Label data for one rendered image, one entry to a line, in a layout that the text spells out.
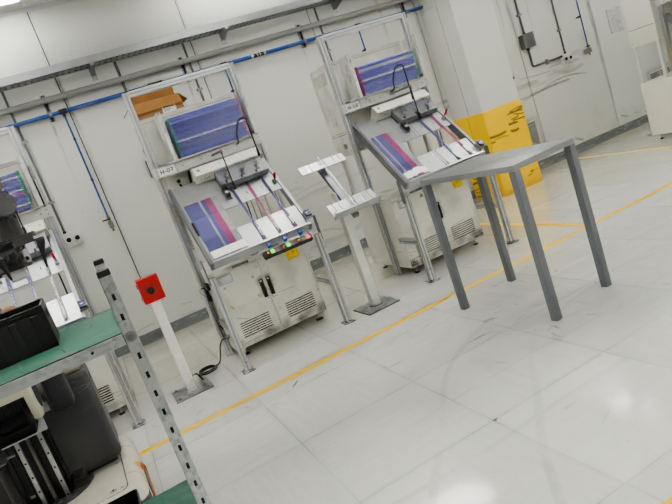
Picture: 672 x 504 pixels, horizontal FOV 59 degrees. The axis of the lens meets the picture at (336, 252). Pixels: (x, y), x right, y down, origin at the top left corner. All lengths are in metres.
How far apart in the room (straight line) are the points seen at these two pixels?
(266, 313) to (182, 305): 1.68
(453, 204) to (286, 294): 1.51
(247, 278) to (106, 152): 2.08
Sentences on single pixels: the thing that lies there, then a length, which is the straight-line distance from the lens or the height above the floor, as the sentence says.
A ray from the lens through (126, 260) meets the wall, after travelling 5.60.
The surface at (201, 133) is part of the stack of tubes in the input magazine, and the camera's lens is 4.18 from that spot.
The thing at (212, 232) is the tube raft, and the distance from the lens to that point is 3.85.
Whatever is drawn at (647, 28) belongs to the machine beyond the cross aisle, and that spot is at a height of 1.14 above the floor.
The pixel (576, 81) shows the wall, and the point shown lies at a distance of 8.03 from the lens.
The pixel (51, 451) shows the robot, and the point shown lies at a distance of 2.60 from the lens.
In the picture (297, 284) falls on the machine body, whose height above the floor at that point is 0.32.
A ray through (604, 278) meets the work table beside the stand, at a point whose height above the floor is 0.05.
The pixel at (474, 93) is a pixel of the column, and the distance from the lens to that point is 6.42.
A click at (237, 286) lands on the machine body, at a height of 0.47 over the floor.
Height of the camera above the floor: 1.22
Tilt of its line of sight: 11 degrees down
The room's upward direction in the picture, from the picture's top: 20 degrees counter-clockwise
